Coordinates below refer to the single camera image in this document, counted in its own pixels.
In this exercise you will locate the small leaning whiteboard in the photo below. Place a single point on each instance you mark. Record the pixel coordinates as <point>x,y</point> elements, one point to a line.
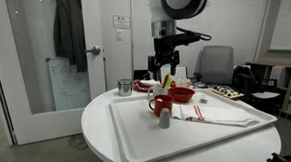
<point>68,87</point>

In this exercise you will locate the large white tray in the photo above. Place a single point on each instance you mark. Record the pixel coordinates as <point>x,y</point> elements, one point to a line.
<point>182,136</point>

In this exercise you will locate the steel canister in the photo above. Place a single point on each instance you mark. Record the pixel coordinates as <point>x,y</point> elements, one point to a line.
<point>124,87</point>

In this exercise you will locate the clear measuring cup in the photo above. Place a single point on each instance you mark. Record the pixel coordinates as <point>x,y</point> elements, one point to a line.
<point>185,82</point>

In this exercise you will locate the grey office chair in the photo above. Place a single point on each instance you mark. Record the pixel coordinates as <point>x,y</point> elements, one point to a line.
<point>216,64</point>

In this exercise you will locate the small red object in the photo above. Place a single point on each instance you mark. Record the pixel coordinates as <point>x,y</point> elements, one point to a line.
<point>173,84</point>

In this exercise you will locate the red plate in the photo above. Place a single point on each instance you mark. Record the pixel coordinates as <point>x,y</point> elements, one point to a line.
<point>140,86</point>

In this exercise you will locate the wall sign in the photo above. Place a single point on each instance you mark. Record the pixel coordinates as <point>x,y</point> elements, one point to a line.
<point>121,22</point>

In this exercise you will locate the red mug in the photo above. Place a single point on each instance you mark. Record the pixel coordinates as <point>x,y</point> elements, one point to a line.
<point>162,107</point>

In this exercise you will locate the white towel with red stripes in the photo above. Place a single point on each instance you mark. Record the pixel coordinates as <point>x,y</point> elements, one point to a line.
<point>220,115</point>

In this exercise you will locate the white door with glass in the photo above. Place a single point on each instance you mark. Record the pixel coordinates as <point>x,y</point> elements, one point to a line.
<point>91,98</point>

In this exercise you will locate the black backpack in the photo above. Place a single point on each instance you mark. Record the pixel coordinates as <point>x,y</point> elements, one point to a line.
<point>242,79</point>

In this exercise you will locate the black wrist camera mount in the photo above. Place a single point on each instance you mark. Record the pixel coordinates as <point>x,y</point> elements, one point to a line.
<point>188,36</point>

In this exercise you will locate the white napkin with red edge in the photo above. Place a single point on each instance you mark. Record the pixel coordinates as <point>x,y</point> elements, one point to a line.
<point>150,81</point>

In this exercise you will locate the green plastic bottle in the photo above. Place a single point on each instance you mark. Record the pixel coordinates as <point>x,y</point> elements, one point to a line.
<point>169,80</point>

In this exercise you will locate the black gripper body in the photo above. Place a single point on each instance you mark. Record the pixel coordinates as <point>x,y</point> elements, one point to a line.
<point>165,48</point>

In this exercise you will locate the white mug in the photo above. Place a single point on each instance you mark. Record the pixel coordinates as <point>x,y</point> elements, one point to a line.
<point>156,91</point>

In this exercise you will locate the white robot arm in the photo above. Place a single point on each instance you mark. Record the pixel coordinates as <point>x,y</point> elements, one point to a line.
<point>156,4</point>

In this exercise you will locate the red spoon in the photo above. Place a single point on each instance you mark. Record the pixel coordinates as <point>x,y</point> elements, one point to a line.
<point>165,80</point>

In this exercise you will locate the wooden busy board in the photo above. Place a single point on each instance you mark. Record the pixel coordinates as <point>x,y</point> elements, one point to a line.
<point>225,92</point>

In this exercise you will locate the dark hanging jacket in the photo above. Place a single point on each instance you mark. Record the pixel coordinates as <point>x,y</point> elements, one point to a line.
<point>70,27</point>

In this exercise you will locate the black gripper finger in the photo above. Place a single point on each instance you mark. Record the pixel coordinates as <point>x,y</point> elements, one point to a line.
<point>155,66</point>
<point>175,59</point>

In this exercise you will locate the white light switch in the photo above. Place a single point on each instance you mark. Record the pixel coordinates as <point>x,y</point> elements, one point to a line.
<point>119,35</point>

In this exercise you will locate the red bowl of coffee beans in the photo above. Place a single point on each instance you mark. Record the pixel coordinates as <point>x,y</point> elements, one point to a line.
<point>181,95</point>

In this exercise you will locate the wooden shelf unit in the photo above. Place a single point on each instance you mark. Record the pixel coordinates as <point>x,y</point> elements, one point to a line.
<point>285,88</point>

